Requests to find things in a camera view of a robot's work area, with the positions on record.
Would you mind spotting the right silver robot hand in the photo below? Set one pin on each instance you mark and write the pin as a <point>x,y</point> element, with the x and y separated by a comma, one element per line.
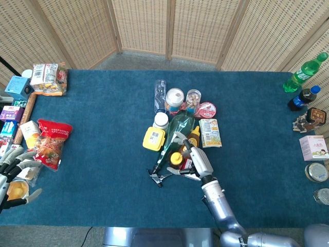
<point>201,162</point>

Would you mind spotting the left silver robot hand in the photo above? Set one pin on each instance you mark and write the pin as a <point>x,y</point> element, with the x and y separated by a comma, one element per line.
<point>11,162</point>

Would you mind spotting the small amber jar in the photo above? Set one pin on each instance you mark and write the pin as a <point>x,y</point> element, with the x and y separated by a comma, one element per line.
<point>176,158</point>

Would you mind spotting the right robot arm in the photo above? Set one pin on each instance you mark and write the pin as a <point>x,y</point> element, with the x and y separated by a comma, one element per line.
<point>221,205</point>

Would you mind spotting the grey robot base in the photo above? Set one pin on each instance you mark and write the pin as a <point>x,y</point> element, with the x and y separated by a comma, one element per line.
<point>156,238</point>

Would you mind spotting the tall honey squeeze bottle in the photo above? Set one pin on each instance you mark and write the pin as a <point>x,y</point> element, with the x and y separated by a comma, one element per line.
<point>195,135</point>

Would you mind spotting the green glass bottle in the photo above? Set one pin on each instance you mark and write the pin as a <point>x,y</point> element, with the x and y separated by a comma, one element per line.
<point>180,123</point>

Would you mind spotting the bottle with white cap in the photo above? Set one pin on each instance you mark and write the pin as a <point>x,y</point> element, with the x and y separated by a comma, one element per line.
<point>161,121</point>

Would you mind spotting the clear plastic water bottle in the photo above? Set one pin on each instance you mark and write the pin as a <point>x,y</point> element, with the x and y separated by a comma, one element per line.
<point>160,95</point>

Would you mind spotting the dark cola bottle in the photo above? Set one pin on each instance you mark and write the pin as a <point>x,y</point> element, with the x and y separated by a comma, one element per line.
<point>302,99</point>

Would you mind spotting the green soda bottle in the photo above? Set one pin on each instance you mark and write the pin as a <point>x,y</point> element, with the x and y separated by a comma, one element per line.
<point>303,72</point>

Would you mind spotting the white and red box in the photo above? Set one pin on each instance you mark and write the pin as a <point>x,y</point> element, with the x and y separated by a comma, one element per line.
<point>187,163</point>

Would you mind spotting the white box with flower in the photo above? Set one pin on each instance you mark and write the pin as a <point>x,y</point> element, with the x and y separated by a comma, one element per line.
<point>15,146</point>

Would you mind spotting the box with red fruit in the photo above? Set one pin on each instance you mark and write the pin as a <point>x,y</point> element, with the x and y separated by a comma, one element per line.
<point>5,145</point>

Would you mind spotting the clear plastic wrapped pack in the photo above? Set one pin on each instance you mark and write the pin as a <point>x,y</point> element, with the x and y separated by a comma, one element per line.
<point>29,175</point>

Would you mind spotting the yellow fruit cup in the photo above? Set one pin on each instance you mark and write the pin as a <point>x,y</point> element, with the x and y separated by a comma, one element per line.
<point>16,190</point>

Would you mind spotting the pale printed snack packet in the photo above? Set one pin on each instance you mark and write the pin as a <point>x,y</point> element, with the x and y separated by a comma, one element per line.
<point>210,132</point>

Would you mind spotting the blue and white box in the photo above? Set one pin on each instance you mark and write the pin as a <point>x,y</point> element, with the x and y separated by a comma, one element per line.
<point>9,130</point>

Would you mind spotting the white and orange carton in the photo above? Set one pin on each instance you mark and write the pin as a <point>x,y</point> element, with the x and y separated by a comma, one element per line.
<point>29,131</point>

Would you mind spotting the black metal corkscrew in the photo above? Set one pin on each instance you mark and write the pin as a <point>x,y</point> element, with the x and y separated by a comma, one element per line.
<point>156,177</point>

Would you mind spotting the purple box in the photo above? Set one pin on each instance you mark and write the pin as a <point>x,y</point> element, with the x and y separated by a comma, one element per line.
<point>11,113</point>

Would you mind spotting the red snack bag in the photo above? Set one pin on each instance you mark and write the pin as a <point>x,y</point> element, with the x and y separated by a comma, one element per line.
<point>55,139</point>

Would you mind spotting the red lidded round cup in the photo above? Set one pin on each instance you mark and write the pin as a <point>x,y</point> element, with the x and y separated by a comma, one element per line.
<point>207,109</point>

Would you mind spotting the yellow lidded box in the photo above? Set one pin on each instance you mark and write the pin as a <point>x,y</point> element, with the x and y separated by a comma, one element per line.
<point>153,139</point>

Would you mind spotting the small green black box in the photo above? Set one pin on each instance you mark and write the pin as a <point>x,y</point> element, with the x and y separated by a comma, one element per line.
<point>20,103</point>

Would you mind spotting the clear jar of nuts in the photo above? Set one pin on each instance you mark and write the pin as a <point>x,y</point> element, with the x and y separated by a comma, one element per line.
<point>193,99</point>

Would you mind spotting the snack jar with white lid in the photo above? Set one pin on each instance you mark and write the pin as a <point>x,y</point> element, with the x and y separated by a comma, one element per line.
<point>174,99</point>

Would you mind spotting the light blue box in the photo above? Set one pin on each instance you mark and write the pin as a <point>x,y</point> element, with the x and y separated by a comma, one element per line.
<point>16,86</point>

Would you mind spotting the white round container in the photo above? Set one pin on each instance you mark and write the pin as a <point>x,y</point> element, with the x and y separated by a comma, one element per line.
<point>27,73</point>

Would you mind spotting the snack bag with white label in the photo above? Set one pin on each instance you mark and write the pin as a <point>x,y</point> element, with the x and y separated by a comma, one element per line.
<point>47,77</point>

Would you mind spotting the blue carpet table cover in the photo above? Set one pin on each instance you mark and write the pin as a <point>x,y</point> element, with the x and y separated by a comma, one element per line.
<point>108,154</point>

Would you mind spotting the bag of dark candies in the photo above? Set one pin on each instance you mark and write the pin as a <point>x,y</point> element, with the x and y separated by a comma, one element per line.
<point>302,124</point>

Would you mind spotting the pink and white box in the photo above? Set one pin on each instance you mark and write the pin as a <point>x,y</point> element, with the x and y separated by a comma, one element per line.
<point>313,148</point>

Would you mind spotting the clear round container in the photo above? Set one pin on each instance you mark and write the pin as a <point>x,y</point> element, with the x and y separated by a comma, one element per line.
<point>316,172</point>

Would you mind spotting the brown lidded box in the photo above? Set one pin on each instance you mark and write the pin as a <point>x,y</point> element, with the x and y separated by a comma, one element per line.
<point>317,115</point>

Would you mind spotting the clear glass jar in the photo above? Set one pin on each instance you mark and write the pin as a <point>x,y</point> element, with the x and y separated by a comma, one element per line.
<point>322,196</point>

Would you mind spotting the woven bamboo folding screen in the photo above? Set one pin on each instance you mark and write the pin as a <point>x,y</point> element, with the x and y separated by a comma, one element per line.
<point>141,25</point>

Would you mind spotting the wooden rail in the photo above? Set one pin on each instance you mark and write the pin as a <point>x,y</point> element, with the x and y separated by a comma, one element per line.
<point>27,113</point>

